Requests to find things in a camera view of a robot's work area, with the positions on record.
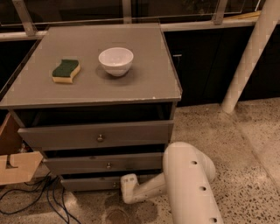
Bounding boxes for white ceramic bowl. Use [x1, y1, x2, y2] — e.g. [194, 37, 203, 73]
[98, 47, 134, 77]

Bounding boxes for black cables on floor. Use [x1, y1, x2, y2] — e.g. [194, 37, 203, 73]
[0, 171, 82, 224]

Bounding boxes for grey bottom drawer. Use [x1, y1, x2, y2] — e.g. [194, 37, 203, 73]
[60, 173, 124, 192]

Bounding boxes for grey drawer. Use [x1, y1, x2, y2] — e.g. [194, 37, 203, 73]
[18, 120, 173, 151]
[44, 152, 163, 175]
[60, 173, 124, 192]

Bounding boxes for green and yellow sponge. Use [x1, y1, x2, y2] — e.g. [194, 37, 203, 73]
[52, 59, 81, 84]

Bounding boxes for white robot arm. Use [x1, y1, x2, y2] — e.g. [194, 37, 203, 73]
[121, 142, 224, 224]

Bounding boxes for grey top drawer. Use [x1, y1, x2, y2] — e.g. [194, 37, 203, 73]
[18, 120, 173, 151]

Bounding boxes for dark low cabinet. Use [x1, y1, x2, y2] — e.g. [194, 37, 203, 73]
[164, 25, 280, 107]

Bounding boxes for metal railing bar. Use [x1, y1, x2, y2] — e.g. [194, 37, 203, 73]
[0, 0, 266, 42]

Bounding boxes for cardboard box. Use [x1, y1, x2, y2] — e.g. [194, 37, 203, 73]
[0, 114, 43, 186]

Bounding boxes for white diagonal pole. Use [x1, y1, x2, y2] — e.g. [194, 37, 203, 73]
[221, 0, 280, 114]

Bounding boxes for grey wooden drawer cabinet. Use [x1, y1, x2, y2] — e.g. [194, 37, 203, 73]
[1, 24, 182, 179]

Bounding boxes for grey middle drawer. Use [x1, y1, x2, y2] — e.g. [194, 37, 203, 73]
[44, 152, 163, 175]

